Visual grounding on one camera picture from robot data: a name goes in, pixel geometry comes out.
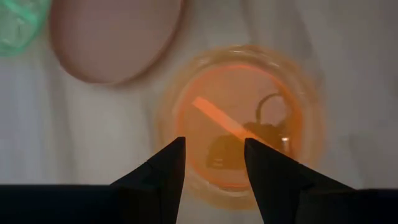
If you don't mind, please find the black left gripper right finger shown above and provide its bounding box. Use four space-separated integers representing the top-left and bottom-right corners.
244 138 355 224

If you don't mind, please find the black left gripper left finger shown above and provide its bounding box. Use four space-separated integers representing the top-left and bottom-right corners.
110 136 187 224

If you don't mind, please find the transparent orange-red plastic plate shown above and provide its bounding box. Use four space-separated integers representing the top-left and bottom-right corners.
155 43 327 211

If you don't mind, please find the salmon pink plastic plate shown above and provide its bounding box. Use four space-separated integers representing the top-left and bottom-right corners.
49 0 187 85

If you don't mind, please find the transparent teal plastic plate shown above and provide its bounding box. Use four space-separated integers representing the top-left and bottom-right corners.
0 0 52 58

